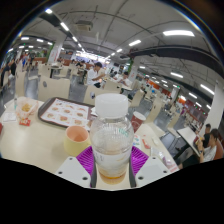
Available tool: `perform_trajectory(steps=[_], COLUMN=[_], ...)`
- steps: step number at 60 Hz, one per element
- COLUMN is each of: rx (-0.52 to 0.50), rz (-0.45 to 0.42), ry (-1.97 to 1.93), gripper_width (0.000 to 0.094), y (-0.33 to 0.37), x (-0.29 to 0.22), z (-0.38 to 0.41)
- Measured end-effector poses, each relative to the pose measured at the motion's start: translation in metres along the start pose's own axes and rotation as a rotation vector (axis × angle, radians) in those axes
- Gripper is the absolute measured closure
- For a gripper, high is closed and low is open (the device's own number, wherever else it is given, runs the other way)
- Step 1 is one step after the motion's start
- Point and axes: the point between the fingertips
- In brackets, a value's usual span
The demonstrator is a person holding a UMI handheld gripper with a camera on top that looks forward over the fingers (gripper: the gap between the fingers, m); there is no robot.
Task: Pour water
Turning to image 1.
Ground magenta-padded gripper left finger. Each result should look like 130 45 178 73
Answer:
55 145 98 188

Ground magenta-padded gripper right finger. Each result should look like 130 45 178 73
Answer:
129 145 170 188

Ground clear tea bottle white cap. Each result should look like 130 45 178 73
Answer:
89 93 135 185

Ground shiny foil packet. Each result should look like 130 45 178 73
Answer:
149 146 168 162

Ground small red packet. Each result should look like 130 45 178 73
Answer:
141 137 152 150

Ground pale yellow mug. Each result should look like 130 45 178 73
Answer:
63 125 92 157

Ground printed sticker sheet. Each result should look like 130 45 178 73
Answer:
132 134 143 149

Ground cream side table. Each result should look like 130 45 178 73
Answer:
176 126 201 158

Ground printed paper tray liner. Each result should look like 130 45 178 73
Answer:
40 98 90 127

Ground cream canteen chairs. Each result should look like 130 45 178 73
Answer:
14 61 183 141

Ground person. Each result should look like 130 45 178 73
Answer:
198 128 224 164
5 59 18 82
117 71 133 88
86 61 107 86
200 123 213 141

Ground dark brown food tray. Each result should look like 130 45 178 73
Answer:
37 96 96 129

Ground cream chair with round hole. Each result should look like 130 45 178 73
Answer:
37 75 72 103
83 84 123 106

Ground clear plastic bag with food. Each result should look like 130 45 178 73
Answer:
14 96 39 126

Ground ceiling strip lights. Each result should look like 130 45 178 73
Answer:
6 8 214 111

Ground ceiling air conditioner unit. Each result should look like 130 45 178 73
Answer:
75 20 94 33

